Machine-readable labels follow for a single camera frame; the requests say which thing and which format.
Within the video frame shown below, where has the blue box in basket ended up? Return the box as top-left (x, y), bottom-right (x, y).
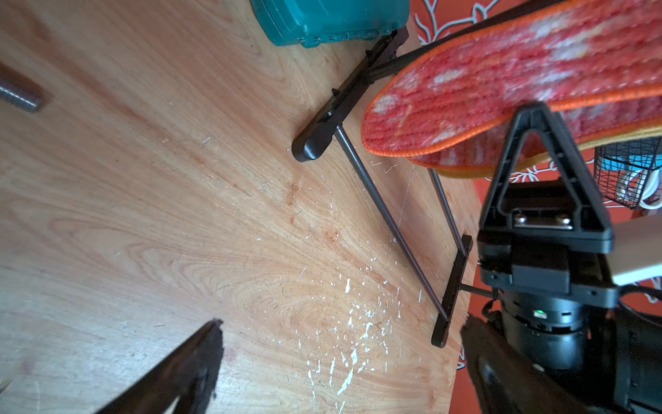
top-left (596, 154), bottom-right (661, 173)

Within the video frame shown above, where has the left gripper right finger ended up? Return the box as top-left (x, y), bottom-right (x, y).
top-left (460, 317), bottom-right (590, 413)

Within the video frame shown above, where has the black garment rack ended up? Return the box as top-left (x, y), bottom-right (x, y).
top-left (290, 0), bottom-right (570, 349)

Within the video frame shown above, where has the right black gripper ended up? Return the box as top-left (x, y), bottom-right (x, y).
top-left (475, 101), bottom-right (622, 312)

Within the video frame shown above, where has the red patterned insole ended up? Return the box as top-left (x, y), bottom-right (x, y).
top-left (361, 1), bottom-right (661, 157)

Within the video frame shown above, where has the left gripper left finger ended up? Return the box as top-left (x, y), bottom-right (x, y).
top-left (99, 319), bottom-right (224, 413)

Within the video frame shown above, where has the green tool case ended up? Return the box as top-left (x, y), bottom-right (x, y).
top-left (251, 0), bottom-right (410, 48)

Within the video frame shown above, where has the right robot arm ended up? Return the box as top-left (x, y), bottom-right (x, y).
top-left (462, 103), bottom-right (661, 413)

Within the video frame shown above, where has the white cable in basket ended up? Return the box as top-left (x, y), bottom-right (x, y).
top-left (617, 167), bottom-right (662, 211)

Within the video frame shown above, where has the black wire basket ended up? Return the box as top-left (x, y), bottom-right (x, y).
top-left (594, 137), bottom-right (661, 210)

